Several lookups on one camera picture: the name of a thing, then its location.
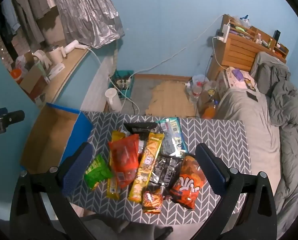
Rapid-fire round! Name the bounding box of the white power strip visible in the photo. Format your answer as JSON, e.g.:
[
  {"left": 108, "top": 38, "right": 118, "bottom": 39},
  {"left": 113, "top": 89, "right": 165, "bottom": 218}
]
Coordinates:
[{"left": 221, "top": 24, "right": 231, "bottom": 43}]

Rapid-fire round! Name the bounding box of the green snack packet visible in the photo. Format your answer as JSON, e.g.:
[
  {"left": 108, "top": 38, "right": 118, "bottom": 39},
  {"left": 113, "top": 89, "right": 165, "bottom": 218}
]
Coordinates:
[{"left": 84, "top": 154, "right": 114, "bottom": 190}]

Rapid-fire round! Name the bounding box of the small orange snack packet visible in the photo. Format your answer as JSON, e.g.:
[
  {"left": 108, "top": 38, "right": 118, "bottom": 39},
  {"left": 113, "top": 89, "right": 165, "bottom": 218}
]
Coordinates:
[{"left": 141, "top": 190, "right": 163, "bottom": 214}]

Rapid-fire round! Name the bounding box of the grey chevron tablecloth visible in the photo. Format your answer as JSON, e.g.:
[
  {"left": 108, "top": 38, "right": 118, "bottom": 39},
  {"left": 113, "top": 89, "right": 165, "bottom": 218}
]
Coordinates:
[{"left": 61, "top": 110, "right": 252, "bottom": 225}]

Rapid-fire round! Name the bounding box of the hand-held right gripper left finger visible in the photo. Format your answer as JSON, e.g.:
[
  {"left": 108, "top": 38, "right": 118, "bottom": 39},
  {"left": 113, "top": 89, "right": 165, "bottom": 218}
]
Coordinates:
[{"left": 10, "top": 142, "right": 97, "bottom": 240}]

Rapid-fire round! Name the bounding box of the silver curtain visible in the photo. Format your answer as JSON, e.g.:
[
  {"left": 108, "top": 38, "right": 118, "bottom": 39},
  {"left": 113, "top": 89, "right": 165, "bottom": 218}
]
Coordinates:
[{"left": 50, "top": 0, "right": 126, "bottom": 49}]

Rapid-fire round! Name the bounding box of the grey hanging garment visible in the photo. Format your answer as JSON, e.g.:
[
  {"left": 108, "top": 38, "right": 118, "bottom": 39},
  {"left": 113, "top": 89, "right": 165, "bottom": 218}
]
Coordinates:
[{"left": 12, "top": 0, "right": 64, "bottom": 44}]

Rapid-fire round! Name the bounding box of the red snack bag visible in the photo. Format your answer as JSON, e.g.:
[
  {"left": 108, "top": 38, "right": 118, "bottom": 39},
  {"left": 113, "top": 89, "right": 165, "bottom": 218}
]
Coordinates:
[{"left": 108, "top": 134, "right": 141, "bottom": 189}]

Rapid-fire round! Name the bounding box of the curved wooden shelf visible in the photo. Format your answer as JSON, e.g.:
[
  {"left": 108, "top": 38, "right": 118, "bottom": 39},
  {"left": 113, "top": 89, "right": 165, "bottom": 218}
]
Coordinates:
[{"left": 35, "top": 46, "right": 89, "bottom": 108}]

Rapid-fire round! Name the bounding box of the orange chips bag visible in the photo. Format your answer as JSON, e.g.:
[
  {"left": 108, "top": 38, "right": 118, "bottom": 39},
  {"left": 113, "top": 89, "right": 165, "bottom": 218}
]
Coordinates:
[{"left": 169, "top": 156, "right": 207, "bottom": 210}]

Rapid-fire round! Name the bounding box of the long yellow-orange cracker packet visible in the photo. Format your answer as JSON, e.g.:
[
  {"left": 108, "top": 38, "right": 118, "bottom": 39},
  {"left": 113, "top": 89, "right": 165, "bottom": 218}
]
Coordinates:
[{"left": 128, "top": 132, "right": 164, "bottom": 203}]

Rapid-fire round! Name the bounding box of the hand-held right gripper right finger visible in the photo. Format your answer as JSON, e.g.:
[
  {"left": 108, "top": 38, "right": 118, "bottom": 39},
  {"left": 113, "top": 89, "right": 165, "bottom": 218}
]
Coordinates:
[{"left": 195, "top": 143, "right": 278, "bottom": 240}]

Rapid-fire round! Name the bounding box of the black chocolate packet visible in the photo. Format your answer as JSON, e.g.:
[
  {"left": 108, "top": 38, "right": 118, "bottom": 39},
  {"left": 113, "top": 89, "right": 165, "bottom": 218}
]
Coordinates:
[{"left": 149, "top": 155, "right": 183, "bottom": 188}]

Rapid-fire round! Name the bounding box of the silver cookie packet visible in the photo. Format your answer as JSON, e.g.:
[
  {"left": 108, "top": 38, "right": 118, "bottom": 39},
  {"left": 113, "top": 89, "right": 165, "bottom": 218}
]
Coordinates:
[{"left": 160, "top": 130, "right": 188, "bottom": 158}]

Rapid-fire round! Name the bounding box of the wooden headboard shelf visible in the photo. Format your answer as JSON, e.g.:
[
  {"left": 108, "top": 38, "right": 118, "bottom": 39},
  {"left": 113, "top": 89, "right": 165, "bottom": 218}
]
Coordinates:
[{"left": 206, "top": 14, "right": 289, "bottom": 80}]

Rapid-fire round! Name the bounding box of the white handheld steamer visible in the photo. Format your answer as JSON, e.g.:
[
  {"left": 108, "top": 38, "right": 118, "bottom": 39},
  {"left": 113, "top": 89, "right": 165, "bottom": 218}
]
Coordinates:
[{"left": 64, "top": 39, "right": 89, "bottom": 54}]

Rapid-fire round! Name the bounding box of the blue hanging garment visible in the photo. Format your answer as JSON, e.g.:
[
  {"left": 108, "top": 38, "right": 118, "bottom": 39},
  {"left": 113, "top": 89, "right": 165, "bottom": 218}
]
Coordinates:
[{"left": 0, "top": 0, "right": 22, "bottom": 34}]

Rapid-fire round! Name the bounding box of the long white wall cable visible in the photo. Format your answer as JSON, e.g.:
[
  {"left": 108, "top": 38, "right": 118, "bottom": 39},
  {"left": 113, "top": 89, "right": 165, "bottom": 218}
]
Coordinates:
[{"left": 129, "top": 14, "right": 226, "bottom": 80}]

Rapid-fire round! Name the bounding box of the thin yellow snack packet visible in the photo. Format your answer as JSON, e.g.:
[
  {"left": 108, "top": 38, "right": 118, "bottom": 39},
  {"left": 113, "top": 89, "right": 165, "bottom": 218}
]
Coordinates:
[{"left": 106, "top": 130, "right": 126, "bottom": 200}]

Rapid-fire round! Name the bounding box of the clear plastic bag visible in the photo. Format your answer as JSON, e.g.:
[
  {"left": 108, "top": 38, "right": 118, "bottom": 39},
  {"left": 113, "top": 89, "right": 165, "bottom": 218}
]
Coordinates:
[{"left": 189, "top": 74, "right": 211, "bottom": 88}]

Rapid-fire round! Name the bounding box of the white steamer cable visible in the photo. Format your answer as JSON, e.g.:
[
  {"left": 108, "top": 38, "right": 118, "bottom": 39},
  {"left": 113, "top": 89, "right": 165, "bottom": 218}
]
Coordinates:
[{"left": 85, "top": 45, "right": 114, "bottom": 80}]

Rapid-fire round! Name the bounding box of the flat white box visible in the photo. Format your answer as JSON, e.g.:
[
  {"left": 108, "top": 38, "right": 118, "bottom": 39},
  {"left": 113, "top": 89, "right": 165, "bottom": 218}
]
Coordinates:
[{"left": 46, "top": 64, "right": 65, "bottom": 82}]

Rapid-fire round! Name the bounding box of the grey duvet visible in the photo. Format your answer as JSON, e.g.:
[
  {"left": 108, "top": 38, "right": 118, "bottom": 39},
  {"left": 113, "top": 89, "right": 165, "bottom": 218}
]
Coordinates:
[{"left": 250, "top": 51, "right": 298, "bottom": 230}]

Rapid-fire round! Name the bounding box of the black snack packet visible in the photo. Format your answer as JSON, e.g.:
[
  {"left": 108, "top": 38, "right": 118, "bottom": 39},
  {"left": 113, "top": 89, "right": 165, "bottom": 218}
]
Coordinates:
[{"left": 123, "top": 122, "right": 157, "bottom": 134}]

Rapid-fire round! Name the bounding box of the white tape roll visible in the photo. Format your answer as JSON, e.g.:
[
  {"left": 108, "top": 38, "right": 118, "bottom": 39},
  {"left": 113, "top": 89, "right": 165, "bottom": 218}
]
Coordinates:
[{"left": 33, "top": 50, "right": 52, "bottom": 68}]

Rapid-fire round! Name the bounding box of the clear plastic bottle red label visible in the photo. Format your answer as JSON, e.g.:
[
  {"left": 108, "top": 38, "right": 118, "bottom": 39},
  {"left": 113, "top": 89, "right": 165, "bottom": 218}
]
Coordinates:
[{"left": 190, "top": 84, "right": 202, "bottom": 103}]

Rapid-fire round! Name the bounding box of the orange lidded jar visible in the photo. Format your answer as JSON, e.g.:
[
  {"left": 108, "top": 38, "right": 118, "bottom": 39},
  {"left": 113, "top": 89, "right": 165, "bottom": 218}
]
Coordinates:
[{"left": 10, "top": 69, "right": 23, "bottom": 84}]

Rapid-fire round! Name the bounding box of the orange soda bottle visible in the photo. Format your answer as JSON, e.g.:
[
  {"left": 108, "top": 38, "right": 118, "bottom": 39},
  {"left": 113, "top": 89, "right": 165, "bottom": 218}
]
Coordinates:
[{"left": 201, "top": 100, "right": 218, "bottom": 119}]

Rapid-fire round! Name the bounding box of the blue-sided cardboard box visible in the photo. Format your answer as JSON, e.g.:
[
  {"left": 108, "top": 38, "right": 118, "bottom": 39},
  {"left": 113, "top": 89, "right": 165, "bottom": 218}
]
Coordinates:
[{"left": 20, "top": 102, "right": 93, "bottom": 174}]

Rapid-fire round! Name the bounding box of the teal snack packet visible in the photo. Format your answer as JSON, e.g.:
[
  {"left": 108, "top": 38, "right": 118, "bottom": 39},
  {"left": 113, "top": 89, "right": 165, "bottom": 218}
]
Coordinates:
[{"left": 159, "top": 117, "right": 182, "bottom": 135}]

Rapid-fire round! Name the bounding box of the brown cardboard box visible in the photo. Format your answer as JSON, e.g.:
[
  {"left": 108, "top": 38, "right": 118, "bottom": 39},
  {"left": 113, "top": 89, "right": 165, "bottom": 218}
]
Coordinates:
[{"left": 19, "top": 64, "right": 48, "bottom": 98}]

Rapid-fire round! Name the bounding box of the white cup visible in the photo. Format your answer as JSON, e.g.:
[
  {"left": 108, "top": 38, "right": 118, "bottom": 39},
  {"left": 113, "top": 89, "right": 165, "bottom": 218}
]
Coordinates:
[{"left": 49, "top": 49, "right": 64, "bottom": 64}]

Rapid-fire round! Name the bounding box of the tan floor mat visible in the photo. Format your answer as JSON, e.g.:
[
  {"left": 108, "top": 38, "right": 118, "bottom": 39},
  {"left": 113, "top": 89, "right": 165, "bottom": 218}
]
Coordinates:
[{"left": 146, "top": 81, "right": 196, "bottom": 117}]

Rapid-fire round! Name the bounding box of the grey bed sheet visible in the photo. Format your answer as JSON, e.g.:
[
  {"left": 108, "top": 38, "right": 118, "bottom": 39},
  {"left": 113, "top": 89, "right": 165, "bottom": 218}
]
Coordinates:
[{"left": 215, "top": 80, "right": 283, "bottom": 215}]

